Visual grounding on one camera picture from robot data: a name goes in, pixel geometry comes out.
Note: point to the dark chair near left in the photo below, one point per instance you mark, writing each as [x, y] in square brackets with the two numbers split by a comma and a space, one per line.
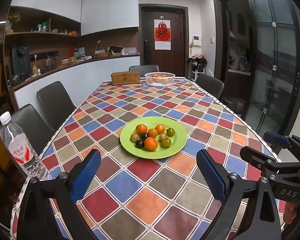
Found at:
[35, 128]

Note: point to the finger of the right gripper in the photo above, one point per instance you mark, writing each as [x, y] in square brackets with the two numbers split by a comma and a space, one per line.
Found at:
[291, 143]
[266, 164]

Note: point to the large orange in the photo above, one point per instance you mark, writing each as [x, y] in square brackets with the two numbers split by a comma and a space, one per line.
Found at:
[150, 144]
[141, 128]

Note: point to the small orange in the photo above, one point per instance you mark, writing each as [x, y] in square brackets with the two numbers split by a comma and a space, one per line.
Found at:
[152, 133]
[160, 128]

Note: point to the dark chair right side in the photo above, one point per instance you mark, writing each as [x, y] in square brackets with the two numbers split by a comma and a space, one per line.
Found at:
[210, 84]

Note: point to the pale yellow fruit on plate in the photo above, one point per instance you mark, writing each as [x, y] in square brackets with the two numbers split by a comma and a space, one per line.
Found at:
[163, 136]

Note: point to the right hand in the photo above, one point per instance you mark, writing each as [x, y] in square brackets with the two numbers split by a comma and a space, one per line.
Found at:
[290, 212]

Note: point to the dark green fruit on plate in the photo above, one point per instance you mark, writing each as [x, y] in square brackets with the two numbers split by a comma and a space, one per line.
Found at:
[139, 144]

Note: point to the yellow-brown small fruit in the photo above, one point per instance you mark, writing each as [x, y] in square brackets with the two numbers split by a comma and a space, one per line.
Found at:
[134, 137]

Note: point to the dark chair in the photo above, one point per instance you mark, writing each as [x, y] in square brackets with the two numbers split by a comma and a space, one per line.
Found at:
[210, 84]
[35, 128]
[56, 104]

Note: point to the plastic water bottle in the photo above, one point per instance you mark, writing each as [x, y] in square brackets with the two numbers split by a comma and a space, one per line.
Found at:
[21, 150]

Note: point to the black coffee machine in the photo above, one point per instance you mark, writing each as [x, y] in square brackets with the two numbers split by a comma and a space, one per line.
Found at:
[21, 61]

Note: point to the colourful checkered tablecloth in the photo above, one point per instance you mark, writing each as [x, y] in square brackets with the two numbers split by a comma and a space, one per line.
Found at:
[133, 198]

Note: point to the dark chair table end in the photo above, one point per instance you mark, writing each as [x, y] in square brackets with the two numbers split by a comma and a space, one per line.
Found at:
[144, 69]

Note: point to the woven tissue box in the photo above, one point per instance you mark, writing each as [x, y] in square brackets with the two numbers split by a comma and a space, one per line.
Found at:
[125, 78]

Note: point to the green tomato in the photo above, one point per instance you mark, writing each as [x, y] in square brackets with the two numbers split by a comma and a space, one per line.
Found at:
[166, 143]
[170, 132]

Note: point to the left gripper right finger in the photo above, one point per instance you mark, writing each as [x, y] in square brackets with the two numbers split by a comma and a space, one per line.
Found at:
[260, 219]

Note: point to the large orange front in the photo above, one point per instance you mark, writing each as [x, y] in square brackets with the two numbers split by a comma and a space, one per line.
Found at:
[150, 144]

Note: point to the dark purple plum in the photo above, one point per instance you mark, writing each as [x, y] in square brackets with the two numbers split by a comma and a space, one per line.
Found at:
[144, 136]

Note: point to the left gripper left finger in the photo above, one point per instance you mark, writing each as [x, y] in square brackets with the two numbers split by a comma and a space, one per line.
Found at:
[36, 219]

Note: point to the red and white door poster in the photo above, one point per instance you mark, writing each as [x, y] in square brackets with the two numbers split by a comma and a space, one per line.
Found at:
[162, 34]

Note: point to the glass kettle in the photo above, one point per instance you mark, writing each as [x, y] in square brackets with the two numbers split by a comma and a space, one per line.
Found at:
[50, 62]

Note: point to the oranges in basket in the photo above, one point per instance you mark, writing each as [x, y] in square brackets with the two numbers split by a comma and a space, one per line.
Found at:
[159, 75]

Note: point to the white plastic basket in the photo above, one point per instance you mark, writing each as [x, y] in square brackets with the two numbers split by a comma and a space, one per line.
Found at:
[160, 82]

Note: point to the dark wooden door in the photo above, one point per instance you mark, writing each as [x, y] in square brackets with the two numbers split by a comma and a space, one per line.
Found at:
[174, 60]

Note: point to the green plate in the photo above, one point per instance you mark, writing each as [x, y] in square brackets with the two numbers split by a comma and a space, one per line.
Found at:
[178, 140]

